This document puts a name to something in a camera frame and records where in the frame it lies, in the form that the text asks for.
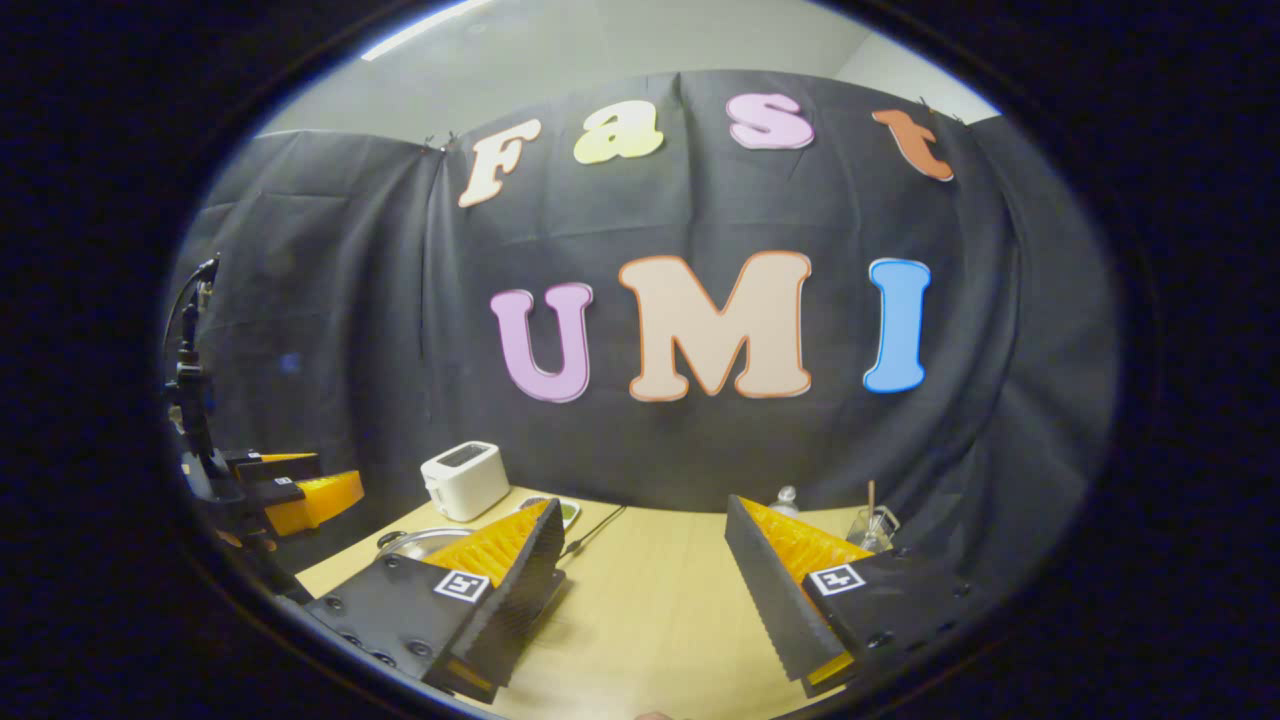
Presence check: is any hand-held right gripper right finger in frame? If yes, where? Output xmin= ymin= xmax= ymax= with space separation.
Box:
xmin=722 ymin=493 xmax=996 ymax=698

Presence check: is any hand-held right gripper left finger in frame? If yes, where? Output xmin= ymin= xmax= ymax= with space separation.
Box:
xmin=303 ymin=497 xmax=568 ymax=704

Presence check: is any steel pot with black handle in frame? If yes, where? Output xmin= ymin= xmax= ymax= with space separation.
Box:
xmin=377 ymin=527 xmax=473 ymax=562

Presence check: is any white divided dish of beans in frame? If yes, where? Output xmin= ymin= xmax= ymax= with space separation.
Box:
xmin=515 ymin=495 xmax=583 ymax=532

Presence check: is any glass cup with wooden stick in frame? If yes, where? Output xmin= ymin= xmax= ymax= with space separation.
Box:
xmin=848 ymin=480 xmax=901 ymax=554

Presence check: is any white toaster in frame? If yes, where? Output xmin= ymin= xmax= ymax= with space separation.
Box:
xmin=420 ymin=441 xmax=511 ymax=523

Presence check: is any black backdrop cloth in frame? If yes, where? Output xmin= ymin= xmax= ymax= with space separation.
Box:
xmin=165 ymin=70 xmax=1121 ymax=601

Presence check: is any black power cable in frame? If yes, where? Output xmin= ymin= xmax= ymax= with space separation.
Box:
xmin=558 ymin=505 xmax=628 ymax=558

